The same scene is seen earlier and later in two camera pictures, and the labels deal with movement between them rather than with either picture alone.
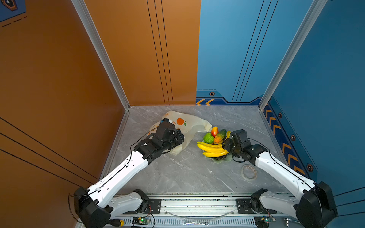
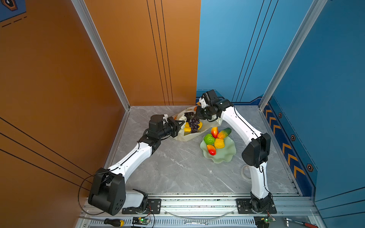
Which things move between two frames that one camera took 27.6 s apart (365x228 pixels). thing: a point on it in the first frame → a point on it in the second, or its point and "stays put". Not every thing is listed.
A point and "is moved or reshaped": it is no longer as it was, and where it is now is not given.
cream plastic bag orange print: [188, 125] is moved or reshaped
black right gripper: [227, 142] → [198, 114]
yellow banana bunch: [212, 150] → [187, 128]
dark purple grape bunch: [222, 157] → [194, 124]
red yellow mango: [214, 131] stays put
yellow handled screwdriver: [116, 223] stays put
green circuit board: [140, 221] stays put
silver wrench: [206, 223] stays put
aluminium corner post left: [100, 46] stays put
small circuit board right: [268, 220] stays put
